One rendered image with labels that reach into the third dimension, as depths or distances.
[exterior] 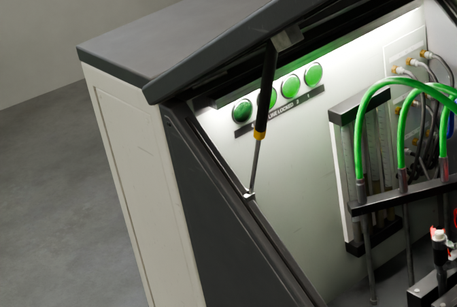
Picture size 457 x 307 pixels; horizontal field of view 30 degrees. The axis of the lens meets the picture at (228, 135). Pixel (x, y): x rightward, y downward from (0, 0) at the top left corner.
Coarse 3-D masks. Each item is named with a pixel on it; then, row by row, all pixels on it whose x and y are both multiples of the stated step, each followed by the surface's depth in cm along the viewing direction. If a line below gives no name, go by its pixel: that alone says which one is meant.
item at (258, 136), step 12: (264, 60) 121; (276, 60) 120; (264, 72) 122; (264, 84) 124; (264, 96) 125; (264, 108) 127; (264, 120) 130; (264, 132) 132; (252, 168) 140; (252, 180) 142; (252, 192) 145
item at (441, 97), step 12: (384, 84) 153; (408, 84) 148; (420, 84) 146; (432, 96) 145; (444, 96) 143; (360, 108) 162; (456, 108) 142; (360, 120) 164; (360, 132) 166; (360, 144) 168; (360, 156) 169; (360, 168) 171; (360, 180) 172
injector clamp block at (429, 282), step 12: (432, 276) 170; (456, 276) 170; (420, 288) 167; (432, 288) 167; (456, 288) 165; (408, 300) 168; (420, 300) 165; (432, 300) 167; (444, 300) 163; (456, 300) 162
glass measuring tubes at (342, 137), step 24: (360, 96) 175; (384, 96) 176; (336, 120) 172; (384, 120) 179; (336, 144) 176; (384, 144) 182; (336, 168) 179; (384, 168) 185; (360, 216) 187; (384, 216) 192; (360, 240) 186
